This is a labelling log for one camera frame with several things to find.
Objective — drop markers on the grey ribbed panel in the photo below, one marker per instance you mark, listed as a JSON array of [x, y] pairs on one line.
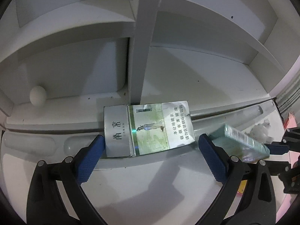
[[289, 96]]

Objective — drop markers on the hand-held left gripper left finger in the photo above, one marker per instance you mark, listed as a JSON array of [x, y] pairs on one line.
[[90, 159]]

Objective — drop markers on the white round drawer knob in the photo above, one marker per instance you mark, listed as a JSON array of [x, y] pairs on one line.
[[37, 96]]

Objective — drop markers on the green white cigarette pack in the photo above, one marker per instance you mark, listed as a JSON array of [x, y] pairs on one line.
[[150, 129]]

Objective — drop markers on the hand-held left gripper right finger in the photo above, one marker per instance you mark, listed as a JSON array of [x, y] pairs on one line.
[[212, 161]]

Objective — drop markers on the grey drawer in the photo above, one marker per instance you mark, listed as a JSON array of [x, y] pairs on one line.
[[82, 70]]

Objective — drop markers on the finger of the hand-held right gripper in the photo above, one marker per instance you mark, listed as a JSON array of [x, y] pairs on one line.
[[277, 149], [294, 136]]

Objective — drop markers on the small yellow box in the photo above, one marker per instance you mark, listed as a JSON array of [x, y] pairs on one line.
[[241, 188]]

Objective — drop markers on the white desk shelf unit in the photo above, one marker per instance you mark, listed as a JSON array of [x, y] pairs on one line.
[[145, 39]]

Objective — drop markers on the teal cigarette box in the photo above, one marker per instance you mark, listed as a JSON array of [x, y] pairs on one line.
[[236, 143]]

